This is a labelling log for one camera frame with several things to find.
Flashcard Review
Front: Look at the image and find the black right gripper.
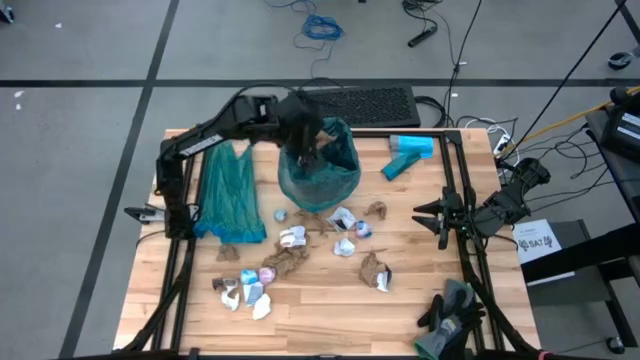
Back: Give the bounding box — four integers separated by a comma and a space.
412, 185, 481, 250

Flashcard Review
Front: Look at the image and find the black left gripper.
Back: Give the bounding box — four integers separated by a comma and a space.
277, 92, 325, 169

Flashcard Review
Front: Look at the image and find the large brown paper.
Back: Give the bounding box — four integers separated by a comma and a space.
315, 129, 341, 152
261, 234, 312, 282

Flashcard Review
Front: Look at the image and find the bin with teal liner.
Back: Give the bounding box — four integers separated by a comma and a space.
277, 117, 363, 214

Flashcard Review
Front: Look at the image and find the small brown paper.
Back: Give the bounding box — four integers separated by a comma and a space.
363, 200, 389, 222
215, 243, 242, 264

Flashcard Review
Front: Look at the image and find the white black paper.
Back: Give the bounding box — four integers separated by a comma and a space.
327, 205, 358, 233

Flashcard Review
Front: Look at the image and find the brown white paper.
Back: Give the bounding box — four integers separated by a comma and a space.
358, 250, 394, 294

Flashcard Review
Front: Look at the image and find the teal plastic trash bag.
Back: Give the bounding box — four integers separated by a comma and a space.
192, 139, 268, 245

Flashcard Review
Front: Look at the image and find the light blue white paper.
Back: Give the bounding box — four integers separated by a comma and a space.
242, 281, 265, 307

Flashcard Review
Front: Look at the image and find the dark brown white wrapper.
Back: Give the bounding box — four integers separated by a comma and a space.
211, 276, 241, 294

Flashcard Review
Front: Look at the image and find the teal bag roll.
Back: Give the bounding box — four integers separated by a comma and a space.
381, 151, 423, 182

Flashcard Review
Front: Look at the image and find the light blue bag roll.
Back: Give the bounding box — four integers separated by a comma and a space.
388, 133, 435, 160

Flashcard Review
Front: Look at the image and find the black perforated computer case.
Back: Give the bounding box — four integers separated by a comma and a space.
299, 84, 422, 130

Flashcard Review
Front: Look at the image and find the grey black work glove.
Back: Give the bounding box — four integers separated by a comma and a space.
413, 312, 474, 360
417, 278, 487, 331

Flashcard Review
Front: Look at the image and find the white power strip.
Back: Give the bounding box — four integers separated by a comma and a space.
492, 131, 514, 157

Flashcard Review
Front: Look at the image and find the white printed paper sign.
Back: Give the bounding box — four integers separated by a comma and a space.
511, 218, 564, 266

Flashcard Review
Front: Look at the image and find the black side table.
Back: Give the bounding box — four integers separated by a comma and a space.
519, 89, 640, 351

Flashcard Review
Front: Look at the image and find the black power strip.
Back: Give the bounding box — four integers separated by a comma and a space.
407, 24, 439, 49

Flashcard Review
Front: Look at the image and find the black screen device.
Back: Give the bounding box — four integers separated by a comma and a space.
598, 105, 640, 162

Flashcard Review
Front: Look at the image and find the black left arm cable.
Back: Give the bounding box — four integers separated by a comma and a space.
232, 77, 346, 109

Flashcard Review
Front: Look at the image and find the thick black cable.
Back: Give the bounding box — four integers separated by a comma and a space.
414, 93, 449, 129

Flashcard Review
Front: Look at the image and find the blue coiled cable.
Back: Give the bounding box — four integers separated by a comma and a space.
263, 0, 347, 81

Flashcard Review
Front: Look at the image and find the yellow cable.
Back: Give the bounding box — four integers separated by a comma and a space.
498, 85, 640, 157

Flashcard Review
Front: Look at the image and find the thin black cable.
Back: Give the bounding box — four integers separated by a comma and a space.
501, 0, 630, 160
442, 0, 485, 129

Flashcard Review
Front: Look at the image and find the grey metal base bracket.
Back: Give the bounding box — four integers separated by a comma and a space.
123, 204, 167, 224

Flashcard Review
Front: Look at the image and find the black cable bundle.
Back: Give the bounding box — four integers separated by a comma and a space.
401, 0, 447, 27

